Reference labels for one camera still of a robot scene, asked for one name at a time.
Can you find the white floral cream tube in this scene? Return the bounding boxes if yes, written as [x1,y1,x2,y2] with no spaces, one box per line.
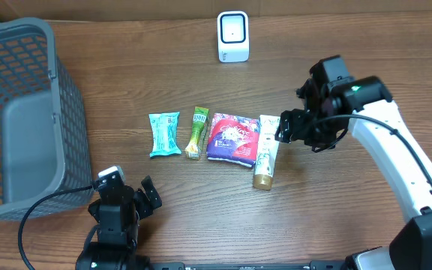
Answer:
[253,115,280,191]

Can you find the purple red tissue pack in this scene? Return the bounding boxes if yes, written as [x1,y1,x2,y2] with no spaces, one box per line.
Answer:
[206,112,260,168]

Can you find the green yellow juice carton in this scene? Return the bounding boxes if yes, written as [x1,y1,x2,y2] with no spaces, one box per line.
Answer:
[184,106,209,160]

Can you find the light green wipes pack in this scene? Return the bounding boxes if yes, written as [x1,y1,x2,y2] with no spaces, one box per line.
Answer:
[148,112,182,158]

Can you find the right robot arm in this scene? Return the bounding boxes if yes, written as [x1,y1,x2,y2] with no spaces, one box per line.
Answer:
[274,55,432,270]

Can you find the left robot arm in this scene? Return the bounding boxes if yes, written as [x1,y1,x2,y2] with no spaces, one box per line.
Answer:
[75,175,162,270]

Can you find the white barcode scanner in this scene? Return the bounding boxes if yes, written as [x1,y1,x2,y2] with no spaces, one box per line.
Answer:
[217,10,250,63]

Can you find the grey plastic mesh basket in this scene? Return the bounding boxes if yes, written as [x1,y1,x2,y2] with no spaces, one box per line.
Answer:
[0,18,92,221]

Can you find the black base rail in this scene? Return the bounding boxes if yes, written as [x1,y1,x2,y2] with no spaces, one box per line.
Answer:
[152,260,348,270]

